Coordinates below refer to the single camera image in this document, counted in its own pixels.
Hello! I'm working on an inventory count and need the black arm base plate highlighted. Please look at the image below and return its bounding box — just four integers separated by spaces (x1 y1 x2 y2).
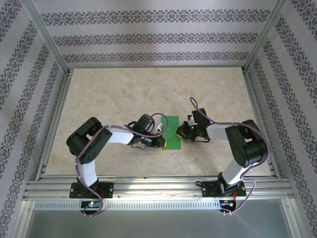
70 182 114 199
202 180 247 198

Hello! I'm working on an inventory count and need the aluminium mounting rail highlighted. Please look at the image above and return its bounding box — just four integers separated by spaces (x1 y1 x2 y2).
23 175 295 202

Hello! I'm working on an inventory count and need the green paper sheet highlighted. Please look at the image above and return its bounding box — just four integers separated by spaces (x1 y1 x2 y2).
159 115 183 151

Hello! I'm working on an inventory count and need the slotted grey cable duct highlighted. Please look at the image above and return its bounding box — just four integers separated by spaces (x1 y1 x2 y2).
33 200 221 212

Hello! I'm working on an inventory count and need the aluminium frame bar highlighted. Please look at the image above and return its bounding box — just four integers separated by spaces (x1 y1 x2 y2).
282 198 308 238
13 200 35 238

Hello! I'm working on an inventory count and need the aluminium side rail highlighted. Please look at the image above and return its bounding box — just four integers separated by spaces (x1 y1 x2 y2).
242 69 283 180
34 69 74 180

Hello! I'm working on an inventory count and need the aluminium frame post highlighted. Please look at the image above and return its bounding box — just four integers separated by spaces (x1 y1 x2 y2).
242 0 293 75
21 0 74 75

